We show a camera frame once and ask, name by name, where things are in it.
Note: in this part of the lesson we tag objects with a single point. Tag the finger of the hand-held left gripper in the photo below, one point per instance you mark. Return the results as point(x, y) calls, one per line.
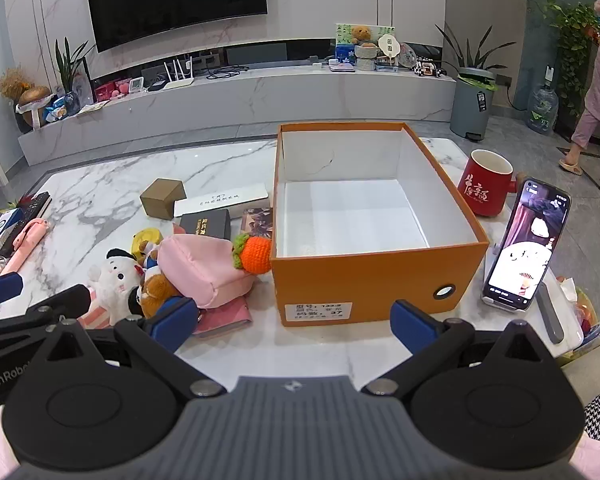
point(2, 287)
point(55, 306)

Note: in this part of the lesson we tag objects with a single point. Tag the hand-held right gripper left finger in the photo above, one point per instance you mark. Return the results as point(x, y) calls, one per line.
point(172, 319)

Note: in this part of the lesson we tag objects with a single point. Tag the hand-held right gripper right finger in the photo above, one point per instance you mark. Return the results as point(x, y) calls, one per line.
point(412, 322)

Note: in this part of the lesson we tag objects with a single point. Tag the orange cardboard box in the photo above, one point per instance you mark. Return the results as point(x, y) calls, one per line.
point(370, 285)

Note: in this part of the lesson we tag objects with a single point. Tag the dark grey box gold lettering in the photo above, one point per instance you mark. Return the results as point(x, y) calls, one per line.
point(205, 225)

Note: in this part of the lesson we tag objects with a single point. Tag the illustrated card box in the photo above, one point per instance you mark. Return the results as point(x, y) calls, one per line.
point(257, 221)

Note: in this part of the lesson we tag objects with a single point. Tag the brown plush bear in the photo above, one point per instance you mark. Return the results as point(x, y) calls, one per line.
point(155, 292)

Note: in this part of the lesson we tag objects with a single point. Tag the pink stick gadget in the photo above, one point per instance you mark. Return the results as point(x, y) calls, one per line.
point(27, 242)

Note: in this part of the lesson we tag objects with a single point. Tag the pink notebook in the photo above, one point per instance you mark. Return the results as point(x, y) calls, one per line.
point(227, 317)

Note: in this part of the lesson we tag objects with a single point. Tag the pink fabric pouch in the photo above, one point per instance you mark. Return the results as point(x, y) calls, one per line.
point(195, 267)

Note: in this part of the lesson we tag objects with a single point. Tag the white and blue box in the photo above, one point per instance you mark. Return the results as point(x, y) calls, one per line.
point(2, 230)

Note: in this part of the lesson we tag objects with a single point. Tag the white plush toy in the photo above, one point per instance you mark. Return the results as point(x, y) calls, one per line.
point(115, 280)

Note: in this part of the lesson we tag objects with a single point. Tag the yellow toy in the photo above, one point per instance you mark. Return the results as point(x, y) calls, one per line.
point(147, 241)

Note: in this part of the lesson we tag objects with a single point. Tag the black remote control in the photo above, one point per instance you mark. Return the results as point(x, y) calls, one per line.
point(35, 205)

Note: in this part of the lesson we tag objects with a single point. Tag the orange crochet toy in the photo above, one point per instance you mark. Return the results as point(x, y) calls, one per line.
point(254, 255)

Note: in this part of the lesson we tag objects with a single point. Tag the small brown cardboard box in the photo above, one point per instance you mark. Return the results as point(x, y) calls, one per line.
point(162, 200)

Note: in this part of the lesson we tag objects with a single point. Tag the long white box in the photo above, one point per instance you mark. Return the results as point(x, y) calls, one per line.
point(220, 199)

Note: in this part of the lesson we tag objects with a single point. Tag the smartphone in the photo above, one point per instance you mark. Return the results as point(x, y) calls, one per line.
point(525, 250)

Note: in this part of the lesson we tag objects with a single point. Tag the white phone stand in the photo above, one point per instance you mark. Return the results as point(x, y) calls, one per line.
point(550, 312)

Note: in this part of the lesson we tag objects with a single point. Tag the tissue packets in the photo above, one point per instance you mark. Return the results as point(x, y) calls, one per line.
point(597, 325)

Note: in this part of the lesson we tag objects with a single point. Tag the dried flower bunch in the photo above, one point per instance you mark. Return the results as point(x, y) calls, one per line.
point(14, 84)

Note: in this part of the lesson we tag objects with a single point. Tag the tall potted plant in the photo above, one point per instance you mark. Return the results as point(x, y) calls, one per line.
point(69, 75)

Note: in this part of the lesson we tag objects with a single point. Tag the pink desk ornaments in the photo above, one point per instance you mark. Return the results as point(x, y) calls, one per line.
point(115, 89)

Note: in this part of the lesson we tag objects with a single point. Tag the grey pedal trash bin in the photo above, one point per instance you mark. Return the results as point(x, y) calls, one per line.
point(472, 105)

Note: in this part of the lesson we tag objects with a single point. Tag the white router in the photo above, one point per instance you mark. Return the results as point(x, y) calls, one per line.
point(179, 79)

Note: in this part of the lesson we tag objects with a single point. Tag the clear water jug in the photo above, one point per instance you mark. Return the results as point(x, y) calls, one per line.
point(542, 110)

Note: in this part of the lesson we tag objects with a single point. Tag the black and white toy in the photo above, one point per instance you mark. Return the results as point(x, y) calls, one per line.
point(427, 69)

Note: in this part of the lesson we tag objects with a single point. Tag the green leafy potted plant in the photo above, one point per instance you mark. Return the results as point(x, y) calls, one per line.
point(472, 52)

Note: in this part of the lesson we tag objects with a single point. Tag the round hand fan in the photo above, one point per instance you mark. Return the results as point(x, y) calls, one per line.
point(389, 45)

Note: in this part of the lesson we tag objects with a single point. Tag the teddy bear figure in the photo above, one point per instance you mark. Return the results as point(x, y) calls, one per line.
point(364, 40)

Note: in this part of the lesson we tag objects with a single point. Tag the green painted picture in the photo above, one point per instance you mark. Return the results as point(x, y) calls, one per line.
point(344, 35)

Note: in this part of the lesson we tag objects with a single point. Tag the black television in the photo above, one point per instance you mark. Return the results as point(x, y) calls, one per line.
point(175, 0)

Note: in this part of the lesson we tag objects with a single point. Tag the climbing vine plant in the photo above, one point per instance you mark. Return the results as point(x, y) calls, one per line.
point(572, 25)

